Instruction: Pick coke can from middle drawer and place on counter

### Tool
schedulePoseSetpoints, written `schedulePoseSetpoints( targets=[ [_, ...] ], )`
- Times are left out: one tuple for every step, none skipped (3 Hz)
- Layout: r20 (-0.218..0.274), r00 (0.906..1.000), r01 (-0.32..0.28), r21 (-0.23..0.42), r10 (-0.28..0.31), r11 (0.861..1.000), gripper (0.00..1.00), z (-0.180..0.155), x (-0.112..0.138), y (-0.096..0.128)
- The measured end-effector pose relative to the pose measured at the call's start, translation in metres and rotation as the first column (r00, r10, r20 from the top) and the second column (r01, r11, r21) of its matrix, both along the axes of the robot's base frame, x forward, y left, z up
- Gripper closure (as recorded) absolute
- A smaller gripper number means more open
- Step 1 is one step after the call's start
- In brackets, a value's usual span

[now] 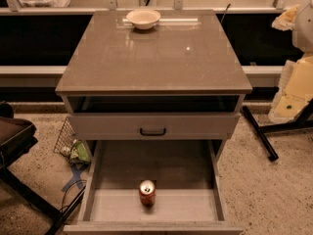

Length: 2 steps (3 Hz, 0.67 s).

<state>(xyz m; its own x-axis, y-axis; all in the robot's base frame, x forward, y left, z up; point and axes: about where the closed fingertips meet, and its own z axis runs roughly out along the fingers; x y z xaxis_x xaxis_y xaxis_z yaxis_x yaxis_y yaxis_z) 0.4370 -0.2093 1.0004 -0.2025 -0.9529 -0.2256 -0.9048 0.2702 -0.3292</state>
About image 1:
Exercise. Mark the white bowl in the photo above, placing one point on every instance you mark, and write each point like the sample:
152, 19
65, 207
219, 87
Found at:
143, 19

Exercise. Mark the green crumpled bag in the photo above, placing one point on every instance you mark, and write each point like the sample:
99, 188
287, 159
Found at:
76, 153

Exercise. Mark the red coke can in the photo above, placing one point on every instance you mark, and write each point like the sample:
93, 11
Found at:
147, 193

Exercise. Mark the black chair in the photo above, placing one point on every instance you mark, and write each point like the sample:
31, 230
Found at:
47, 173

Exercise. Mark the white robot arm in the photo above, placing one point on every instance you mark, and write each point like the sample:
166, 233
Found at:
296, 81

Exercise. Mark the wire mesh basket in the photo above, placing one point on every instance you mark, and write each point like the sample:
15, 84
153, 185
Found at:
65, 138

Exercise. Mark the open middle drawer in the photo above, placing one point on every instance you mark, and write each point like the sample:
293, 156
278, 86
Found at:
188, 200

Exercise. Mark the grey drawer cabinet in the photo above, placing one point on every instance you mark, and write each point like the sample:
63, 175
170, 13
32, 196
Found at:
182, 65

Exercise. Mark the black floor bar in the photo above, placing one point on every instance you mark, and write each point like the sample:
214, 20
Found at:
248, 115

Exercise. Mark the black drawer handle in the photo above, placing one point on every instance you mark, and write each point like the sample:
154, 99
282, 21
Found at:
147, 132

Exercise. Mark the closed top drawer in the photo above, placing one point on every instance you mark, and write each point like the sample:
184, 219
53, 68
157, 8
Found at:
179, 126

